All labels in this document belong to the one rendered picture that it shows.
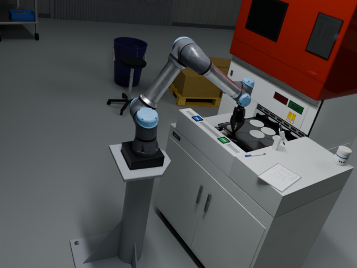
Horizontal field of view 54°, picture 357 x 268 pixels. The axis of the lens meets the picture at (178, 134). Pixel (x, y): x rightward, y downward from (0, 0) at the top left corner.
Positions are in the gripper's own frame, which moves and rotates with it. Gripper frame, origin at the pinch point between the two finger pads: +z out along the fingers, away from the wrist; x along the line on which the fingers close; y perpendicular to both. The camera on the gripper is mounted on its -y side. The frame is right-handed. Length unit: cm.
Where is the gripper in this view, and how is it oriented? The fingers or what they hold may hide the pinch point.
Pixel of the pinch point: (234, 131)
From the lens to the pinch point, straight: 229.2
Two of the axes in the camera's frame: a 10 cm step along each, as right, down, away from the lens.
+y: 1.8, -4.8, 8.6
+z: -1.7, 8.5, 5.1
